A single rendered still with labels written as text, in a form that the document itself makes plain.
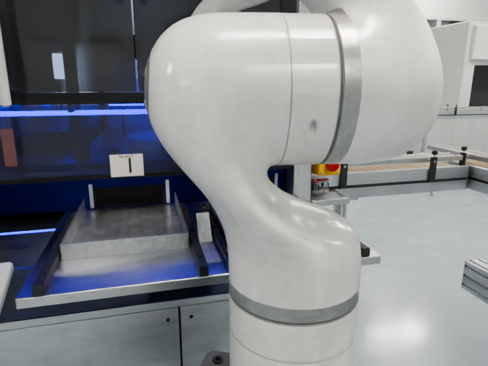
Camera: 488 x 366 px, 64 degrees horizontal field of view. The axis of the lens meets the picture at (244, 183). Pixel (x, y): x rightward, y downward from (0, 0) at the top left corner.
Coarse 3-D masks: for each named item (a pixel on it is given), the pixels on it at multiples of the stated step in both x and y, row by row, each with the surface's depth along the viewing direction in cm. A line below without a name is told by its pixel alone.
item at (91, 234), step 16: (80, 208) 103; (96, 208) 112; (112, 208) 112; (128, 208) 112; (144, 208) 112; (160, 208) 112; (176, 208) 110; (80, 224) 99; (96, 224) 99; (112, 224) 99; (128, 224) 99; (144, 224) 99; (160, 224) 99; (176, 224) 99; (64, 240) 81; (80, 240) 89; (96, 240) 81; (112, 240) 81; (128, 240) 82; (144, 240) 83; (160, 240) 84; (176, 240) 85; (64, 256) 80; (80, 256) 80; (96, 256) 81
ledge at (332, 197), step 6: (330, 192) 129; (336, 192) 129; (312, 198) 123; (318, 198) 123; (324, 198) 123; (330, 198) 123; (336, 198) 123; (342, 198) 123; (348, 198) 123; (318, 204) 121; (324, 204) 122; (330, 204) 122; (336, 204) 123
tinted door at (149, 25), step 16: (144, 0) 96; (160, 0) 97; (176, 0) 98; (192, 0) 99; (272, 0) 104; (144, 16) 97; (160, 16) 98; (176, 16) 99; (144, 32) 98; (160, 32) 99; (144, 48) 99; (144, 64) 100
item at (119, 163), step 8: (112, 160) 102; (120, 160) 103; (128, 160) 103; (136, 160) 104; (112, 168) 103; (120, 168) 103; (128, 168) 104; (136, 168) 104; (112, 176) 103; (120, 176) 104
